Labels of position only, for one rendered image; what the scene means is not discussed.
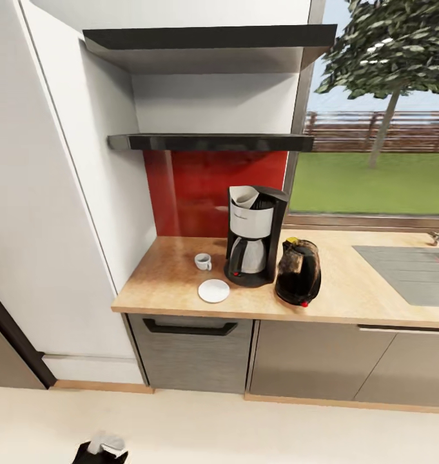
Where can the fixed window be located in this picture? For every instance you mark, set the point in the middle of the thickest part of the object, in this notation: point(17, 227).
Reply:
point(371, 103)

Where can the coffee cup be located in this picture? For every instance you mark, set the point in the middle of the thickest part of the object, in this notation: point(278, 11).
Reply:
point(203, 261)

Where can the bottle of coffee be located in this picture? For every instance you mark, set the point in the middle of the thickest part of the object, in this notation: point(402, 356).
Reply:
point(287, 243)

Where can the paper coffee filter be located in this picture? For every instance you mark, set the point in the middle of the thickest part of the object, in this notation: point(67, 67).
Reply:
point(244, 196)

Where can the saucer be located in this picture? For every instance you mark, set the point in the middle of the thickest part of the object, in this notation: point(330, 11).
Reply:
point(214, 290)

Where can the dishwasher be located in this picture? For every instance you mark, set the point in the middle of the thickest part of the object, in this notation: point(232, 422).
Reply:
point(193, 353)

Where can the coffee maker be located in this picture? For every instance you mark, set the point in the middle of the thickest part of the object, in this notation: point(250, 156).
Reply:
point(253, 237)

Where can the electric kettle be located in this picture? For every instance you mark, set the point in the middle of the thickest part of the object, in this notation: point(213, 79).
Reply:
point(299, 273)

